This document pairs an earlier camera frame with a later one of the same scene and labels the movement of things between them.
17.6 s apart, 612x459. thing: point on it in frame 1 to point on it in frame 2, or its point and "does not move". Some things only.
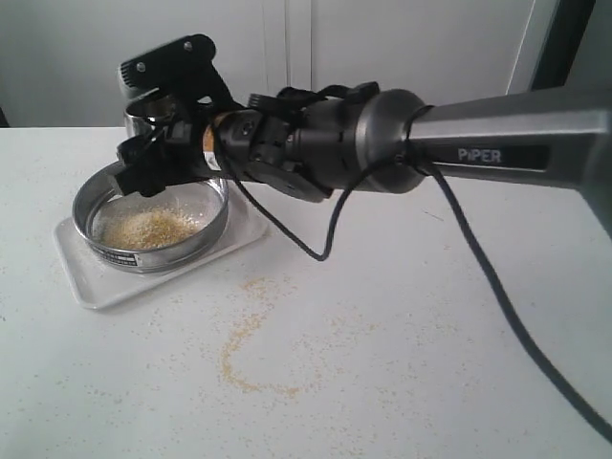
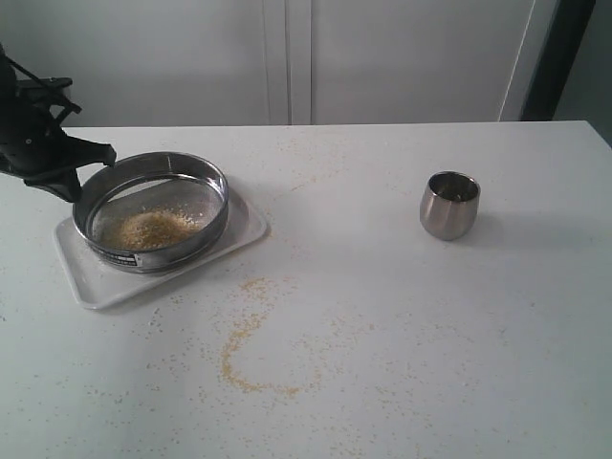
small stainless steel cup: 138,116 to 448,204
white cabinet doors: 60,59 does not move
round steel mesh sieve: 127,232 does not move
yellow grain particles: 152,227 does not move
